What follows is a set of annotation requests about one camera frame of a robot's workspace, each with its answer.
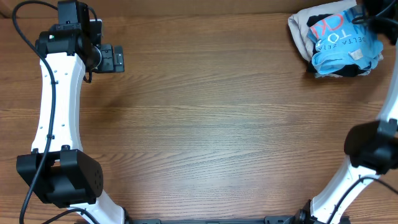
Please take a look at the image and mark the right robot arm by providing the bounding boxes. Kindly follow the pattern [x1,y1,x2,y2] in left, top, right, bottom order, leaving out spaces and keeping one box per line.
[288,1,397,223]

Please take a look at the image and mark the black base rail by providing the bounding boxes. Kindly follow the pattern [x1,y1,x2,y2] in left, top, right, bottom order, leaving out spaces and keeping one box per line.
[126,216,294,224]

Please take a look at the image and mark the light blue printed t-shirt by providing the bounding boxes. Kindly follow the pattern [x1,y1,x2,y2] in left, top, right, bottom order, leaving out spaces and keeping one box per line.
[307,5,383,75]

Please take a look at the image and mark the beige folded garment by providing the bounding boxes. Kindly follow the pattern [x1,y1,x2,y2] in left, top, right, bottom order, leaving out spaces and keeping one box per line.
[288,0,358,62]

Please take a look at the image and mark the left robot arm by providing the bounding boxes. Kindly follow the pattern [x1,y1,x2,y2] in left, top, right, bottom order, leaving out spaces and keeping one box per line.
[16,1,130,223]

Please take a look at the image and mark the black folded garment in pile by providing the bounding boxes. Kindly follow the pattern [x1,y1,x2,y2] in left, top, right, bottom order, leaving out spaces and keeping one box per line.
[307,14,369,78]

